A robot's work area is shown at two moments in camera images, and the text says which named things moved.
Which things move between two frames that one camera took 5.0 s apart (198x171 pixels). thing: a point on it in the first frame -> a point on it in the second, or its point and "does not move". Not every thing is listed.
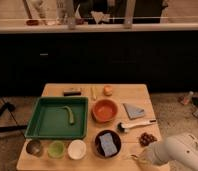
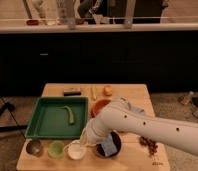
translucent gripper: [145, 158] -> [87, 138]
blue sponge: [107, 144] does not move
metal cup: [34, 148] does not move
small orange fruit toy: [108, 90] does not move
